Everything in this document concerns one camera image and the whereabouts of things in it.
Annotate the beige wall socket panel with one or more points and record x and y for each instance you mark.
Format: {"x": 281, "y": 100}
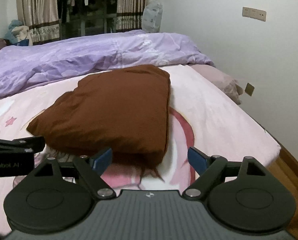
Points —
{"x": 254, "y": 13}

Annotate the left beige curtain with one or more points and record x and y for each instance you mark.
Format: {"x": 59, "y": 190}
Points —
{"x": 41, "y": 16}

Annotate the brown padded jacket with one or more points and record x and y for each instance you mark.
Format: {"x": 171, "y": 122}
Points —
{"x": 126, "y": 110}

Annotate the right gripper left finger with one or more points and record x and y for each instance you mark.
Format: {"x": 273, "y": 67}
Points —
{"x": 90, "y": 170}

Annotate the right beige curtain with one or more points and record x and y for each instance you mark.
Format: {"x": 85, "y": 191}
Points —
{"x": 129, "y": 14}

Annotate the purple duvet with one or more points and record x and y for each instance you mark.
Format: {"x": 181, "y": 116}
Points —
{"x": 24, "y": 67}

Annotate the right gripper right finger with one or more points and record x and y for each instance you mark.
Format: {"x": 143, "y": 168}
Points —
{"x": 210, "y": 171}

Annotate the beige curtain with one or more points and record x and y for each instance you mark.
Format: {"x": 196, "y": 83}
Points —
{"x": 129, "y": 14}
{"x": 41, "y": 16}

